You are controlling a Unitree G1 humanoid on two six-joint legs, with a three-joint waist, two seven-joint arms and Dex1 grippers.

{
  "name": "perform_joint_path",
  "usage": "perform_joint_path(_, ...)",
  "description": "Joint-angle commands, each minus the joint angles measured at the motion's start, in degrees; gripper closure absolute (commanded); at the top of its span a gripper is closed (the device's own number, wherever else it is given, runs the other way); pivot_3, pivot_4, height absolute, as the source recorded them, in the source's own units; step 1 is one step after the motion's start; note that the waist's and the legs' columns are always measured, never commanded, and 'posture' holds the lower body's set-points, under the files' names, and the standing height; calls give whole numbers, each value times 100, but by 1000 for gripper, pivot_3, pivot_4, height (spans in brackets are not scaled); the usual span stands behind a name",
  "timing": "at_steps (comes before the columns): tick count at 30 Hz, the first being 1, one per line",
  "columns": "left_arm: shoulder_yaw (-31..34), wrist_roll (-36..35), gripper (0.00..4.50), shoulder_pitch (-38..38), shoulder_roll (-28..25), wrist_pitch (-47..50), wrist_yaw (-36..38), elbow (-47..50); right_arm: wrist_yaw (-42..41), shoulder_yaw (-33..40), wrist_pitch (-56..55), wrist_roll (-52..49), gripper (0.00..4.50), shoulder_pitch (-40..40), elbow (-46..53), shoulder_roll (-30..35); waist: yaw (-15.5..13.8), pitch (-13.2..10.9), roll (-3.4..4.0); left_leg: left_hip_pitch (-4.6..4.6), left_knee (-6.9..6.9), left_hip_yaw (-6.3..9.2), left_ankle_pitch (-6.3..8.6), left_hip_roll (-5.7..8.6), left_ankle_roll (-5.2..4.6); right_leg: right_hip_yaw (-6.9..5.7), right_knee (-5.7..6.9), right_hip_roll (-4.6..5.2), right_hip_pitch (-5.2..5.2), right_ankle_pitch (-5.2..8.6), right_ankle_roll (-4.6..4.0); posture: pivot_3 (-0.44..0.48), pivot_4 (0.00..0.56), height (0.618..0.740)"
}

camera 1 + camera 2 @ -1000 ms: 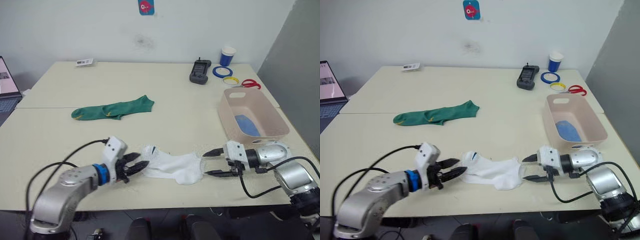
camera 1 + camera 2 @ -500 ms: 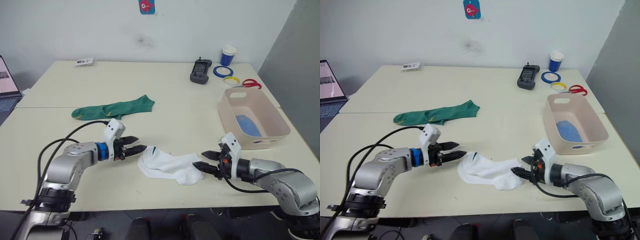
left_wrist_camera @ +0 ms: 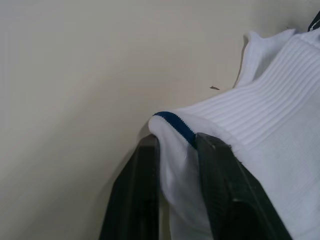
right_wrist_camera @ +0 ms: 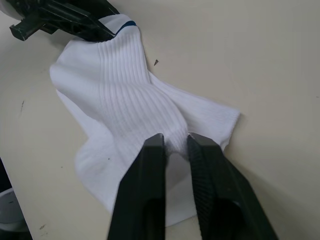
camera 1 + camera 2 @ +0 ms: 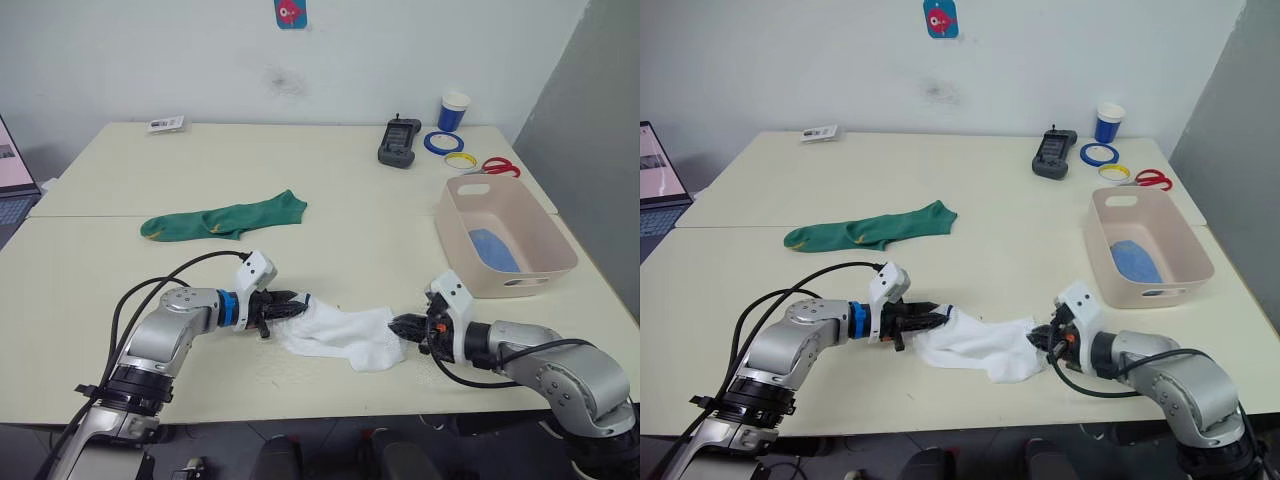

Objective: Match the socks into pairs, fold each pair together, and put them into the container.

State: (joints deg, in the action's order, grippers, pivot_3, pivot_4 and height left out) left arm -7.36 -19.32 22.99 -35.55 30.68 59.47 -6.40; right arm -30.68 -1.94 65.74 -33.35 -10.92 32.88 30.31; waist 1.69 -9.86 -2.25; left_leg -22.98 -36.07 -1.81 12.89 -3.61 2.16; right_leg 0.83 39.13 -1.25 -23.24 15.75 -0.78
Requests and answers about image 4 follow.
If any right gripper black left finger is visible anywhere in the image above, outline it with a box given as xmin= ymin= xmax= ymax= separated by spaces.
xmin=107 ymin=133 xmax=168 ymax=240

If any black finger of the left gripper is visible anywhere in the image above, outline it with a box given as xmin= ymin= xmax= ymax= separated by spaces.
xmin=89 ymin=0 xmax=121 ymax=18
xmin=74 ymin=14 xmax=116 ymax=44

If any pale rounded robot body part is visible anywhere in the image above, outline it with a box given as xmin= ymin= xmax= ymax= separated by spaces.
xmin=0 ymin=189 xmax=24 ymax=226

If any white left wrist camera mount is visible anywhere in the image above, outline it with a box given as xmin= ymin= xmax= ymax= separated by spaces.
xmin=0 ymin=0 xmax=25 ymax=21

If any white sock with blue stripe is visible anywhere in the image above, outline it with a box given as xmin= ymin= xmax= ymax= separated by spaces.
xmin=49 ymin=13 xmax=241 ymax=191
xmin=56 ymin=89 xmax=201 ymax=228

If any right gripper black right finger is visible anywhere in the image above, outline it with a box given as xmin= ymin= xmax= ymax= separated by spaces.
xmin=187 ymin=133 xmax=280 ymax=240

